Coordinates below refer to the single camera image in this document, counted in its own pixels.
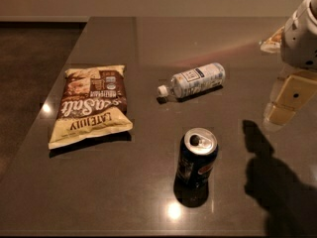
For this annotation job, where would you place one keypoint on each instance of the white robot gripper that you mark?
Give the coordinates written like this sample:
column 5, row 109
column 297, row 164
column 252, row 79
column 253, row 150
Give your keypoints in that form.
column 299, row 45

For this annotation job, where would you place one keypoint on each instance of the clear plastic water bottle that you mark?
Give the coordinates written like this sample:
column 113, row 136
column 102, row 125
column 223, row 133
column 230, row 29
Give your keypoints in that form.
column 193, row 81

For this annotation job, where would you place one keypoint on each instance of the dark Pepsi soda can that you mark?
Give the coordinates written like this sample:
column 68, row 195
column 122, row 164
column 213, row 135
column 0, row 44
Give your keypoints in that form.
column 197, row 154

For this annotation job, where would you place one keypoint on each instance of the Late July chips bag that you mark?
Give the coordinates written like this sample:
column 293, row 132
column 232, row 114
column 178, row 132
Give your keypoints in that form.
column 93, row 104

